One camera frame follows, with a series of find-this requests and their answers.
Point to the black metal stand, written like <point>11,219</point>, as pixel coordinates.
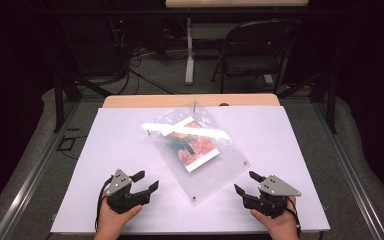
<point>330,100</point>
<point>60,96</point>

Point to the person's right hand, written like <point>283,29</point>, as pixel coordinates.
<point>281,225</point>

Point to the light desk with white legs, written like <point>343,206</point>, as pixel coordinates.
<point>189,50</point>

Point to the person's left hand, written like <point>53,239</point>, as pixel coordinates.
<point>111,225</point>

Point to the colourful photo print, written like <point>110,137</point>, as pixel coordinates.
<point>193,146</point>

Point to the aluminium rail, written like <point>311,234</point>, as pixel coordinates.
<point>353,180</point>
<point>30,180</point>

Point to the black folding chair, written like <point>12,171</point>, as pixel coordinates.
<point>253,60</point>

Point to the white table board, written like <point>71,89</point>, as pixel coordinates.
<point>273,146</point>

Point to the black equipment with red light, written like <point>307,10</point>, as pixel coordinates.
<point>120,40</point>

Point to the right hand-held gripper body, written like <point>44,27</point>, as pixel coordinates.
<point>276,188</point>

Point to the clear acrylic photo frame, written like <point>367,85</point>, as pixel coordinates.
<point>210,176</point>

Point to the wooden table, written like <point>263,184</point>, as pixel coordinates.
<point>146,101</point>

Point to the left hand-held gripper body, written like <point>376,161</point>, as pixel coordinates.
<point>120,186</point>

